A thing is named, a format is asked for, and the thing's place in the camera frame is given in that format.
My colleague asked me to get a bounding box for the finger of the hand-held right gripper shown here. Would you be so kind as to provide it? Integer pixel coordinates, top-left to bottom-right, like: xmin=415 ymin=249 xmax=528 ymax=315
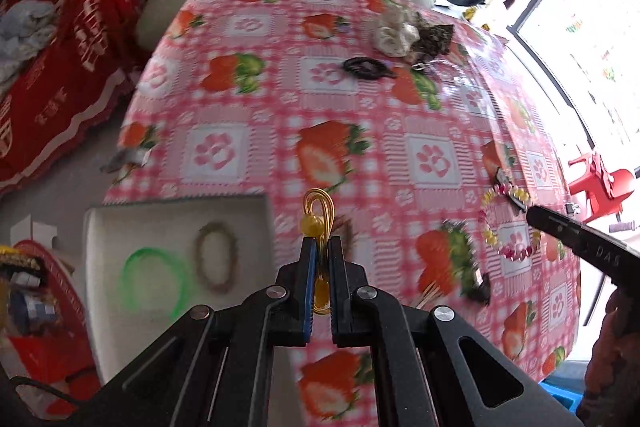
xmin=525 ymin=204 xmax=640 ymax=284

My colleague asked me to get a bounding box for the yellow hair tie with bead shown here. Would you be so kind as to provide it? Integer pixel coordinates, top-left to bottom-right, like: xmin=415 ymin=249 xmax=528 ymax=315
xmin=299 ymin=188 xmax=336 ymax=315

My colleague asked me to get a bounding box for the blue capped bottle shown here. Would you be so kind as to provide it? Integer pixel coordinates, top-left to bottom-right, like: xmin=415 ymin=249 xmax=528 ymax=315
xmin=9 ymin=289 xmax=57 ymax=324

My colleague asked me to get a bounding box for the brown beaded bracelet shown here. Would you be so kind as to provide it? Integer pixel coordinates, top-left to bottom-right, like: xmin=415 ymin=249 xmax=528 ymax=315
xmin=192 ymin=221 xmax=238 ymax=294

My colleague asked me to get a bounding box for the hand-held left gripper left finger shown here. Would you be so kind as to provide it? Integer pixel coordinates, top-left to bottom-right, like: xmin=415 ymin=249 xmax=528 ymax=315
xmin=65 ymin=241 xmax=317 ymax=427

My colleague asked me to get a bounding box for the red round bin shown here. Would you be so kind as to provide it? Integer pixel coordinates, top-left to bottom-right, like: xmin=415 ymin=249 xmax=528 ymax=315
xmin=0 ymin=241 xmax=104 ymax=419

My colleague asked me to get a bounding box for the white scrunchie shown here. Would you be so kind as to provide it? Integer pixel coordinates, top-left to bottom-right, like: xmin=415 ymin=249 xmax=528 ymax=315
xmin=375 ymin=9 xmax=423 ymax=56

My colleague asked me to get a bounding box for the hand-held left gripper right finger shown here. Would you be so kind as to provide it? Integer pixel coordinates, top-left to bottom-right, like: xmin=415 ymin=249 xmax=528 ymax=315
xmin=328 ymin=236 xmax=586 ymax=427

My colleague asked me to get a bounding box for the black cable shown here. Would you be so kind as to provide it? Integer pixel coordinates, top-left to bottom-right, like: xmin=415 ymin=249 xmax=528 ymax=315
xmin=9 ymin=375 xmax=83 ymax=409

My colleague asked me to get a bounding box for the silver chain necklace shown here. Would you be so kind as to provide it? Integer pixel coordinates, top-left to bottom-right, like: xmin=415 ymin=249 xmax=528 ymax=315
xmin=412 ymin=59 xmax=476 ymax=84

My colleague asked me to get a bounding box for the red plastic chair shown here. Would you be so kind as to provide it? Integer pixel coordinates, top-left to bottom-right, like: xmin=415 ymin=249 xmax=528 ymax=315
xmin=567 ymin=152 xmax=638 ymax=224

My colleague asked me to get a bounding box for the green translucent bangle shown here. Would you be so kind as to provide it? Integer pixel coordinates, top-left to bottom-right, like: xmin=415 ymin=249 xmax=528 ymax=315
xmin=118 ymin=247 xmax=193 ymax=312

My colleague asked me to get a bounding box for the dark patterned scrunchie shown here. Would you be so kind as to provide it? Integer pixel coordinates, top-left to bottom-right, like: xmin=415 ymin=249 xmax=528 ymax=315
xmin=407 ymin=19 xmax=456 ymax=64

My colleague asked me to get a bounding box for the red packet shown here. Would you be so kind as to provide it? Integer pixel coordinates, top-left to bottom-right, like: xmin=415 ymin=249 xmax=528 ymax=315
xmin=7 ymin=334 xmax=101 ymax=415

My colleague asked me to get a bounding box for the pink yellow beaded bracelet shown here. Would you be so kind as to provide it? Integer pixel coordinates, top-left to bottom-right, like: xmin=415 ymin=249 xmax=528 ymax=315
xmin=479 ymin=187 xmax=543 ymax=262

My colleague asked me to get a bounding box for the red printed blanket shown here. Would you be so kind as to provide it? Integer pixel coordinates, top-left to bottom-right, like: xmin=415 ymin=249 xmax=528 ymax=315
xmin=0 ymin=0 xmax=168 ymax=198

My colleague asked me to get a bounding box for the white jewelry box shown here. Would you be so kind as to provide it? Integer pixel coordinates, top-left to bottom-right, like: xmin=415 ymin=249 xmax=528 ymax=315
xmin=82 ymin=193 xmax=301 ymax=389

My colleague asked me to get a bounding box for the person's right forearm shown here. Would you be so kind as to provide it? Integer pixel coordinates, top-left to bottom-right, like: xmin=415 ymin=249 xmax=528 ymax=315
xmin=582 ymin=286 xmax=640 ymax=427

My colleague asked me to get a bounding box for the grey crumpled cloth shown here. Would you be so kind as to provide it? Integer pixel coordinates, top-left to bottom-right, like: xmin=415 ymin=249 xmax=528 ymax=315
xmin=0 ymin=1 xmax=58 ymax=84

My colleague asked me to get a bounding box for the black wavy hair clip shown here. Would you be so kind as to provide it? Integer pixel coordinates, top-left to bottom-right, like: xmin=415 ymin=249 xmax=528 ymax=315
xmin=462 ymin=272 xmax=493 ymax=305

